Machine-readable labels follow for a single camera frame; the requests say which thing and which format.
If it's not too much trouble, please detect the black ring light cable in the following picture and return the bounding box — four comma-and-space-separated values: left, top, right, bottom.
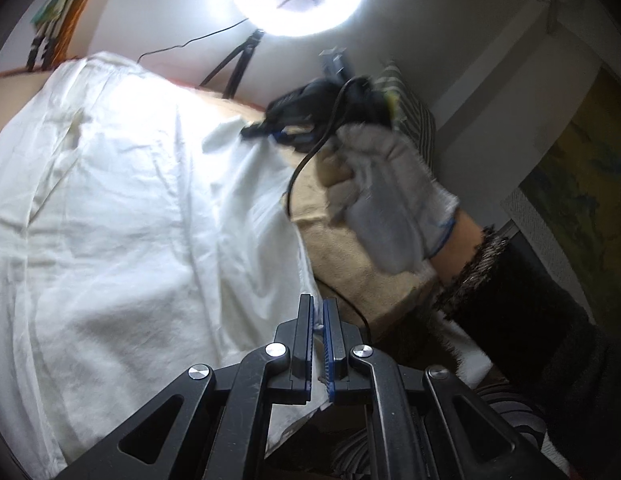
135, 17, 248, 63

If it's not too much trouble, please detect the folded tripod with colourful cloth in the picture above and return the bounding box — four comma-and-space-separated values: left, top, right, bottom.
50, 0, 114, 61

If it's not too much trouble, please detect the person's right hand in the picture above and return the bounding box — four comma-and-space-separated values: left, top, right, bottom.
318, 124, 461, 273

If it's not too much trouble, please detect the person's right forearm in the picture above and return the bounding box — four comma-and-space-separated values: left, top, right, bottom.
431, 210, 621, 480

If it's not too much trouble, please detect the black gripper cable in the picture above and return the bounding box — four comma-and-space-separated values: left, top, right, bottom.
285, 76, 371, 341

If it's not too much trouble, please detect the green striped white cushion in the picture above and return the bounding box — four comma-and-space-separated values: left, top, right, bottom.
381, 62, 439, 176

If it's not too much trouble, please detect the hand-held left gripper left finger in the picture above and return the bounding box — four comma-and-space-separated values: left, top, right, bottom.
55, 294, 314, 480

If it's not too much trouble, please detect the landscape wall painting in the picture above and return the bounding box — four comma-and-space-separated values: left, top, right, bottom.
503, 67, 621, 321

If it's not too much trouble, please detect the black mini tripod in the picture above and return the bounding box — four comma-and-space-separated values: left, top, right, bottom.
199, 30, 265, 100

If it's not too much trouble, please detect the white shirt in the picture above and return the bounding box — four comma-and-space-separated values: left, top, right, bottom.
0, 51, 324, 480

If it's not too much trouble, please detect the tan blanket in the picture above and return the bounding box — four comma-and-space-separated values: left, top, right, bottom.
0, 72, 441, 333

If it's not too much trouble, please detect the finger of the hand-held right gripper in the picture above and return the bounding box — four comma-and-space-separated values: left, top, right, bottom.
240, 115, 291, 143

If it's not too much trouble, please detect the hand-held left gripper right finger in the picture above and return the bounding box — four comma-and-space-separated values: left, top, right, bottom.
322, 298, 566, 480

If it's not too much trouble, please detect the person's striped clothing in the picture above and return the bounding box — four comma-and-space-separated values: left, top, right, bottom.
270, 380, 556, 480

